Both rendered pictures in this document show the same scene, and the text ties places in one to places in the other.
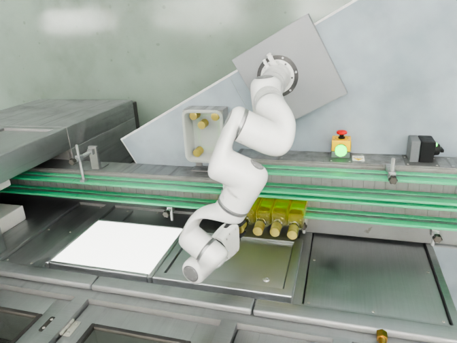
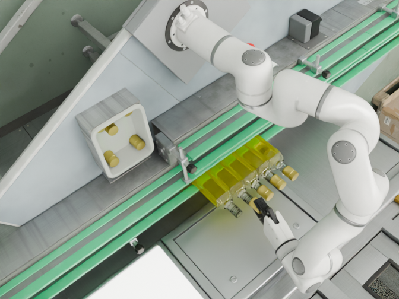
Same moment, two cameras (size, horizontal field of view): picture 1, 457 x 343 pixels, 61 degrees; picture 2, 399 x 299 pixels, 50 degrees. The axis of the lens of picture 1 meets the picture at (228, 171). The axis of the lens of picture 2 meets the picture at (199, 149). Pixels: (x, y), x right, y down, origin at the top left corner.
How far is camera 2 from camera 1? 114 cm
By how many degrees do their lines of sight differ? 48
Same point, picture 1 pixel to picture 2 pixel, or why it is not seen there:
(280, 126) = (372, 123)
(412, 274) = not seen: hidden behind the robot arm
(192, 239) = (320, 266)
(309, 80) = (218, 13)
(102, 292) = not seen: outside the picture
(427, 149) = (315, 25)
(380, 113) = (269, 9)
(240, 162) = (383, 185)
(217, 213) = (354, 232)
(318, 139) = not seen: hidden behind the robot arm
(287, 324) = (351, 245)
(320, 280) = (312, 188)
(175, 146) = (69, 171)
